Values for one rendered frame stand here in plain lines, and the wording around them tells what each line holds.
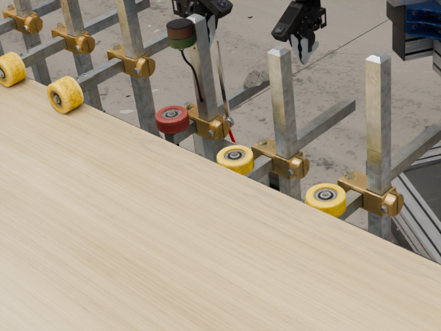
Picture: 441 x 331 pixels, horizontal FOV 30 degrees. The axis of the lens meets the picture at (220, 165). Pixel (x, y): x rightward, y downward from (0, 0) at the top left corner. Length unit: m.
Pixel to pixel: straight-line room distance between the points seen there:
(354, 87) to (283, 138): 2.05
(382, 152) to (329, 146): 1.79
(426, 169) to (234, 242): 1.47
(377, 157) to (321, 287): 0.34
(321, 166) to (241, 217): 1.73
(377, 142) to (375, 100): 0.09
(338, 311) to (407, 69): 2.68
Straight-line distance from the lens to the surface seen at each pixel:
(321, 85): 3.89
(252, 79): 2.16
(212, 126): 1.99
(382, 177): 1.69
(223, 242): 1.57
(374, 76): 1.58
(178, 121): 1.95
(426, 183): 2.87
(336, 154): 3.40
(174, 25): 1.86
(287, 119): 1.80
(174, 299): 1.47
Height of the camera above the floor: 1.89
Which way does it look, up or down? 34 degrees down
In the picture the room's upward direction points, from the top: 8 degrees counter-clockwise
